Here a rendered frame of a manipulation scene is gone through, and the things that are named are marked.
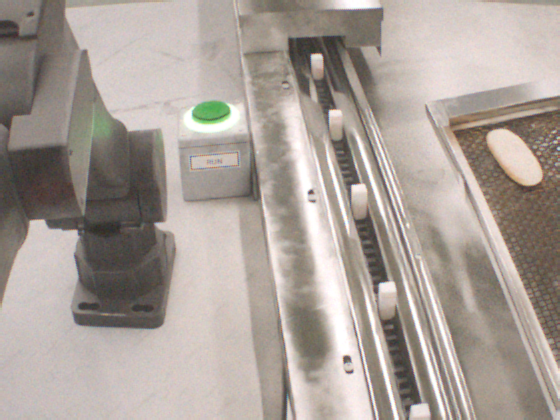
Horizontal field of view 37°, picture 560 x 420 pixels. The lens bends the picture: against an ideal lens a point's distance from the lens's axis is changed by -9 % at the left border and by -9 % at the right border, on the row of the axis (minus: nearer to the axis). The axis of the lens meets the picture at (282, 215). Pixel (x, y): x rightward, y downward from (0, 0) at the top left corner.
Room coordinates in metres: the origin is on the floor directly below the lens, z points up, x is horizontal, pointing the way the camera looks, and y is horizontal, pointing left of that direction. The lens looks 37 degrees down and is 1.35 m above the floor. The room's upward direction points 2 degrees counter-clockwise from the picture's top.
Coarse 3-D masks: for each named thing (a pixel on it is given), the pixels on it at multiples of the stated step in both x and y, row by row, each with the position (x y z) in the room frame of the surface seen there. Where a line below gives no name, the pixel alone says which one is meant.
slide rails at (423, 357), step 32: (320, 128) 0.83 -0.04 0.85; (352, 128) 0.83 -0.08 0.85; (320, 160) 0.77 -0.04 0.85; (384, 192) 0.71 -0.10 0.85; (352, 224) 0.66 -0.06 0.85; (384, 224) 0.66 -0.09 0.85; (352, 256) 0.62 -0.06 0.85; (384, 256) 0.61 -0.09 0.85; (352, 288) 0.57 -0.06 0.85; (416, 288) 0.57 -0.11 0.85; (416, 320) 0.53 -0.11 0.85; (384, 352) 0.49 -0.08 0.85; (416, 352) 0.49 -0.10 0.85; (384, 384) 0.46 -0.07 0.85; (384, 416) 0.43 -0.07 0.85; (448, 416) 0.42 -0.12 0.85
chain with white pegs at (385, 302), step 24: (312, 48) 1.05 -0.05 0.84; (312, 72) 0.96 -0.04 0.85; (336, 120) 0.82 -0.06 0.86; (336, 144) 0.81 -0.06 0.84; (360, 192) 0.68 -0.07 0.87; (360, 216) 0.68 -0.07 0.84; (360, 240) 0.65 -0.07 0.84; (384, 288) 0.55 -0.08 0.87; (384, 312) 0.54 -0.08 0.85; (384, 336) 0.52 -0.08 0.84; (408, 384) 0.47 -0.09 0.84; (408, 408) 0.44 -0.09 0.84
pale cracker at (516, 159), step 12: (492, 132) 0.73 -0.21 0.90; (504, 132) 0.73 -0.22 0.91; (492, 144) 0.71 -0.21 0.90; (504, 144) 0.70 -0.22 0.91; (516, 144) 0.70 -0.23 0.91; (504, 156) 0.69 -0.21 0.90; (516, 156) 0.68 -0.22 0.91; (528, 156) 0.68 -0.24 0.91; (504, 168) 0.68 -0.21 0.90; (516, 168) 0.67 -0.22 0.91; (528, 168) 0.66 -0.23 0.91; (540, 168) 0.66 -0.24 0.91; (516, 180) 0.65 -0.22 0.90; (528, 180) 0.65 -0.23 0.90; (540, 180) 0.65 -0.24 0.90
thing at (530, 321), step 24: (552, 96) 0.78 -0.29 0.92; (456, 120) 0.77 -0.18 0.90; (480, 120) 0.77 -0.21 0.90; (504, 120) 0.76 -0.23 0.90; (456, 144) 0.73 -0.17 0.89; (552, 144) 0.71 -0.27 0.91; (480, 168) 0.69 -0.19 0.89; (480, 192) 0.65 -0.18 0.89; (552, 192) 0.63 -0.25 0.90; (480, 216) 0.61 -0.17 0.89; (552, 216) 0.60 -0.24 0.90; (504, 240) 0.58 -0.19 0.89; (552, 240) 0.57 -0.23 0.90; (504, 264) 0.54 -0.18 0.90; (528, 264) 0.54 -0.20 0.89; (528, 312) 0.49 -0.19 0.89; (528, 336) 0.46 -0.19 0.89; (552, 336) 0.46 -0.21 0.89; (552, 360) 0.43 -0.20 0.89; (552, 384) 0.40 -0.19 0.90
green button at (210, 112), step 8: (200, 104) 0.80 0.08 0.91; (208, 104) 0.79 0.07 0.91; (216, 104) 0.79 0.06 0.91; (224, 104) 0.79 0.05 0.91; (192, 112) 0.78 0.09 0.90; (200, 112) 0.78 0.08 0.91; (208, 112) 0.78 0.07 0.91; (216, 112) 0.78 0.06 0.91; (224, 112) 0.78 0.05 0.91; (200, 120) 0.77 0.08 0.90; (208, 120) 0.76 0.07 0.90; (216, 120) 0.76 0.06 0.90; (224, 120) 0.77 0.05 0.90
